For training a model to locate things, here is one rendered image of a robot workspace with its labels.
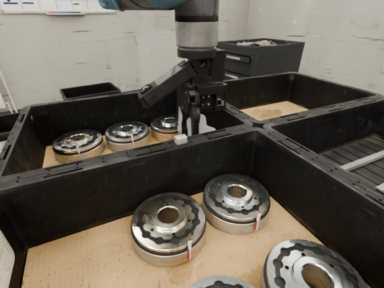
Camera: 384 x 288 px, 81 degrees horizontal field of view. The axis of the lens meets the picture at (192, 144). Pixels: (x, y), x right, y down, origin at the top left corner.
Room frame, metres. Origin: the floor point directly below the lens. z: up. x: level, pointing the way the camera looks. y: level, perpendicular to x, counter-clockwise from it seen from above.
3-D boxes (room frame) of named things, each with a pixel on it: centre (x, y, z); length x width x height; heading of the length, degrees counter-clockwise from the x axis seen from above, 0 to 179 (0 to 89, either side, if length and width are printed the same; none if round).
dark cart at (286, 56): (2.10, -0.58, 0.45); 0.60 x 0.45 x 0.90; 123
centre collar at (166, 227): (0.22, 0.03, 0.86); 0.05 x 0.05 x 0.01
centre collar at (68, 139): (0.44, 0.26, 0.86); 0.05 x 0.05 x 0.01
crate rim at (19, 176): (0.42, 0.13, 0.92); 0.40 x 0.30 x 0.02; 115
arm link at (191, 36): (0.45, -0.01, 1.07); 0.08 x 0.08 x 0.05
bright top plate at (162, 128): (0.54, 0.06, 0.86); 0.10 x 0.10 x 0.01
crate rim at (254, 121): (0.59, -0.24, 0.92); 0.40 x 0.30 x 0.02; 115
